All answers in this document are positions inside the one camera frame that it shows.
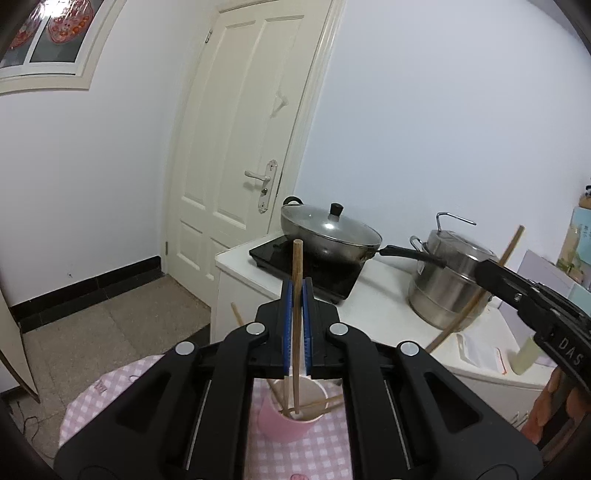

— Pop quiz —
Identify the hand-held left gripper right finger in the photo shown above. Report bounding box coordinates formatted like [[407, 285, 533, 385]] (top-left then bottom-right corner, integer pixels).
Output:
[[302, 277, 544, 480]]

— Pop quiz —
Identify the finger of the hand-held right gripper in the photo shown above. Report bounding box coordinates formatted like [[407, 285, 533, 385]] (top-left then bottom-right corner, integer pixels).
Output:
[[473, 260, 591, 334]]

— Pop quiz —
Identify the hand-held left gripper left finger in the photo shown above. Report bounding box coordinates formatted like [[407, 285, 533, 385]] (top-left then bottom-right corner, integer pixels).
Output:
[[53, 279, 294, 480]]

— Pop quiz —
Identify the pink cup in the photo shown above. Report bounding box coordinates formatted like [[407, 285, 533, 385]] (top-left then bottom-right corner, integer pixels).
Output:
[[257, 377, 329, 443]]

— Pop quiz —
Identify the person's right hand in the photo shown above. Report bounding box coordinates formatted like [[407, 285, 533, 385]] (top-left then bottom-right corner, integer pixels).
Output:
[[521, 367, 583, 446]]

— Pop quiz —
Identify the white fridge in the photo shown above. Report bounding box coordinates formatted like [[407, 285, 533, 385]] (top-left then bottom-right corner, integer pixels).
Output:
[[517, 249, 591, 324]]

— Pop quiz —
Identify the pale green cup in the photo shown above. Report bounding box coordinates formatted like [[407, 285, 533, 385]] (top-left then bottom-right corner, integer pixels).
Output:
[[509, 335, 546, 377]]

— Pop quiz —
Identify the stainless steel steamer pot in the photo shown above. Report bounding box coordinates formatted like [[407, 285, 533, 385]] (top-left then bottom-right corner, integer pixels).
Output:
[[407, 211, 502, 331]]

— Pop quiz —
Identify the black induction cooktop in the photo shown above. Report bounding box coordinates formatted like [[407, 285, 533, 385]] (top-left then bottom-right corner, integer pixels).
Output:
[[249, 234, 370, 305]]

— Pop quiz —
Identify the white paper packet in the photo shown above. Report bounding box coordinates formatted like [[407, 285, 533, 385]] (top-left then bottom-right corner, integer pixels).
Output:
[[456, 332, 509, 376]]

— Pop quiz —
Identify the cream bottle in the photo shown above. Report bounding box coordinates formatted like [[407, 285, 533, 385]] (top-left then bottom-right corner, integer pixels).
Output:
[[560, 225, 584, 278]]

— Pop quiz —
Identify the white cabinet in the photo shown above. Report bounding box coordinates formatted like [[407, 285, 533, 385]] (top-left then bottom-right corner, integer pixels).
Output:
[[211, 231, 561, 430]]

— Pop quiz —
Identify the glass wok lid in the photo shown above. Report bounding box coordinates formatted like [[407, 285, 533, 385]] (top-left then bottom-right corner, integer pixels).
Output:
[[281, 202, 383, 247]]

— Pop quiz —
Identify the pink checked tablecloth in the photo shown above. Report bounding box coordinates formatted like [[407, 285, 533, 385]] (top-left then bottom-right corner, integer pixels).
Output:
[[60, 355, 352, 480]]

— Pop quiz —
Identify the cream panelled door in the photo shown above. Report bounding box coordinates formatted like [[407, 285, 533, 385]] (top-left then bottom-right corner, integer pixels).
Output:
[[164, 0, 345, 306]]

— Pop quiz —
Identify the leaning white board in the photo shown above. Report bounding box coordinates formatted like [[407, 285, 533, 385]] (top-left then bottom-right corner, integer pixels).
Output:
[[0, 286, 40, 403]]

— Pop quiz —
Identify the cream framed window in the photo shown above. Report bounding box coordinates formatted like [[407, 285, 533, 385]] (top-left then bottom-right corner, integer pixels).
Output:
[[0, 0, 129, 96]]

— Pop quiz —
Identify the round red window decoration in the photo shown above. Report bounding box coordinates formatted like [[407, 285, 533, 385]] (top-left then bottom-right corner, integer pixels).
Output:
[[47, 0, 105, 45], [8, 0, 47, 51]]

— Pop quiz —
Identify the steel wok with black handle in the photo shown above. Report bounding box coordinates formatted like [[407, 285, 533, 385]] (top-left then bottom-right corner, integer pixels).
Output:
[[281, 196, 450, 269]]

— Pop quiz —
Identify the cream door handle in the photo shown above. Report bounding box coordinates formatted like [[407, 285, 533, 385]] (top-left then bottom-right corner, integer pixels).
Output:
[[244, 159, 280, 216]]

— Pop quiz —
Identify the black floor cable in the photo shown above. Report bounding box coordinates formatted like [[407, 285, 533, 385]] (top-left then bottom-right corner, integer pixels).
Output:
[[8, 401, 43, 440]]

